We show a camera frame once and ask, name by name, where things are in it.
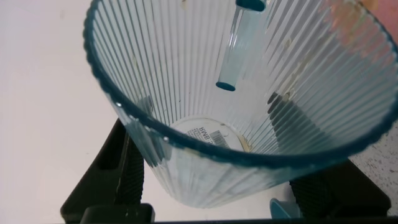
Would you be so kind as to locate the translucent blue ribbed cup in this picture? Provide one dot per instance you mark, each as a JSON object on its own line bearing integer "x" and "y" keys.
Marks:
{"x": 186, "y": 62}

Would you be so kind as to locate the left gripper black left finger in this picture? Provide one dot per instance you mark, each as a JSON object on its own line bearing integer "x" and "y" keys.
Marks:
{"x": 105, "y": 180}

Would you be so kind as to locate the pink bowl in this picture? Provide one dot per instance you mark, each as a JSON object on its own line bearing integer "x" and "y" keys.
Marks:
{"x": 388, "y": 12}

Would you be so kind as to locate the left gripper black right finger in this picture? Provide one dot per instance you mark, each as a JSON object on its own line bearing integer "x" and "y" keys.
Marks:
{"x": 342, "y": 189}

